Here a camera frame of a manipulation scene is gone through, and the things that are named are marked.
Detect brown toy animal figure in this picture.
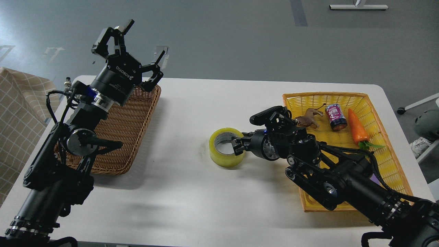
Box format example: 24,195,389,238
294,103,326,128

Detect purple drink can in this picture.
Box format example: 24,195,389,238
325,104,347,131

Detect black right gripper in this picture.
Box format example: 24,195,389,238
231,130,280,161

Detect purple foam block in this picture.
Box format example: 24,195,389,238
370,174,382,186

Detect beige checkered cloth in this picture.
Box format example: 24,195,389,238
0,67,56,204

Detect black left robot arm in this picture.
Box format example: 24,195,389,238
1,19,166,247

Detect white shoe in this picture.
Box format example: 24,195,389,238
409,137,433,158

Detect yellow plastic basket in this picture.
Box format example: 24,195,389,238
282,92,413,195

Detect brown wicker basket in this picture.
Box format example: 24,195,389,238
54,83,162,175

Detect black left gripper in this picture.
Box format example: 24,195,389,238
90,19,169,106

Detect yellow tape roll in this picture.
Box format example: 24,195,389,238
209,128,246,168

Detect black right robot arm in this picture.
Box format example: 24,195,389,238
230,105,439,247

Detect white stand base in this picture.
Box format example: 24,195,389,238
329,4,389,10

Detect orange toy carrot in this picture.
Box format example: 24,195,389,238
348,108,384,150

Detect white chair leg with caster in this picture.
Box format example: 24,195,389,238
396,93,439,115

